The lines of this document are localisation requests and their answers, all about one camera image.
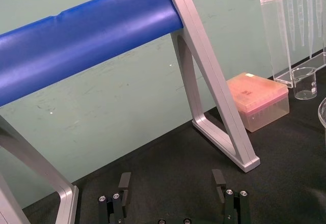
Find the large clear glass beaker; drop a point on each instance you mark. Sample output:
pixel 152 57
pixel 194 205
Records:
pixel 323 114

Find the small clear glass beaker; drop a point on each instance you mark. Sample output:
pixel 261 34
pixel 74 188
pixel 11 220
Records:
pixel 304 86

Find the silver stand with blue bar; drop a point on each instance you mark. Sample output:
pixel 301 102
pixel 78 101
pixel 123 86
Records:
pixel 84 45

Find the clear plastic pipette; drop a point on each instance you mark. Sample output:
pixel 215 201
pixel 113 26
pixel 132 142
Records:
pixel 319 10
pixel 310 20
pixel 292 17
pixel 300 15

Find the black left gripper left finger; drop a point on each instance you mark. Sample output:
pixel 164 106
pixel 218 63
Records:
pixel 117 206

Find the orange translucent pipette tip box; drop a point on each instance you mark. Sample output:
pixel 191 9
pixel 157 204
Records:
pixel 257 96

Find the clear acrylic pipette rack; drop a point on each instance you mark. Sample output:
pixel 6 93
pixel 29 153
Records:
pixel 276 43

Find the black table cloth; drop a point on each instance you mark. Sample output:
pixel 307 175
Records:
pixel 178 157

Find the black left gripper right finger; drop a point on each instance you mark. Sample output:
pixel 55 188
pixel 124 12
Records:
pixel 235 206

